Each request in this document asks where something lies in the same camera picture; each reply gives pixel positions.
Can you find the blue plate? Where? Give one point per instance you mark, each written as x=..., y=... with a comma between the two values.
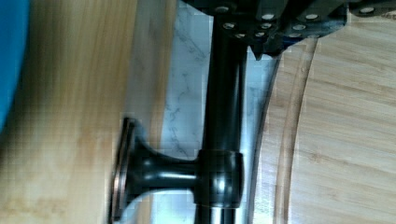
x=14, y=20

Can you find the bamboo cutting board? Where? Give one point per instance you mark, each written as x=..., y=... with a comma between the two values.
x=328, y=146

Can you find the wooden drawer with black handle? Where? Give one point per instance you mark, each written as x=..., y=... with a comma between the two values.
x=76, y=148

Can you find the black gripper finger with screws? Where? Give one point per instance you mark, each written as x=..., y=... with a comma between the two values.
x=270, y=26

